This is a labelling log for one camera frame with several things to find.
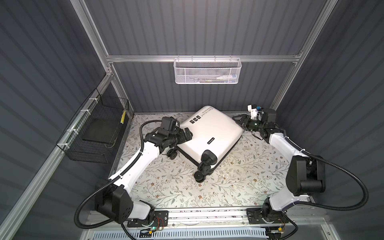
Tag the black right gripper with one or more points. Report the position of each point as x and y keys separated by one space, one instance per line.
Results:
x=244 y=118

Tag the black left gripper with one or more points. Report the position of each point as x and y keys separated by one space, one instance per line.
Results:
x=183 y=138

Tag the white hard-shell suitcase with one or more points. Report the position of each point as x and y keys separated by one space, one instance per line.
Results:
x=214 y=135

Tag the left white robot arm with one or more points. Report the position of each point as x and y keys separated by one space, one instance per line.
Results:
x=115 y=202

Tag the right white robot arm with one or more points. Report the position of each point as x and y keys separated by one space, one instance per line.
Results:
x=305 y=174

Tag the toothpaste tube in basket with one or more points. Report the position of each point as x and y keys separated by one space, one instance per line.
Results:
x=228 y=78

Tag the yellow tag on basket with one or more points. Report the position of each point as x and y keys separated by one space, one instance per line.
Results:
x=123 y=117

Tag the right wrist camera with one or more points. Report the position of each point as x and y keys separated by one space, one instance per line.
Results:
x=264 y=115

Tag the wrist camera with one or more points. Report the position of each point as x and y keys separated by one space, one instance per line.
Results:
x=264 y=115
x=170 y=125

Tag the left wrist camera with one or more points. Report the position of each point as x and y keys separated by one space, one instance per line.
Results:
x=170 y=125

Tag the white wire mesh basket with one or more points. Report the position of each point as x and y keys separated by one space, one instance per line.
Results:
x=204 y=71

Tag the black wire mesh basket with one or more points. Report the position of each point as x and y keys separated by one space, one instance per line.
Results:
x=95 y=133

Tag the white vented cable duct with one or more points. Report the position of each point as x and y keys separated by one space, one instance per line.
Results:
x=203 y=233

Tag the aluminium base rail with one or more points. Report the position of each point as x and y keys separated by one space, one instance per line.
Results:
x=249 y=215

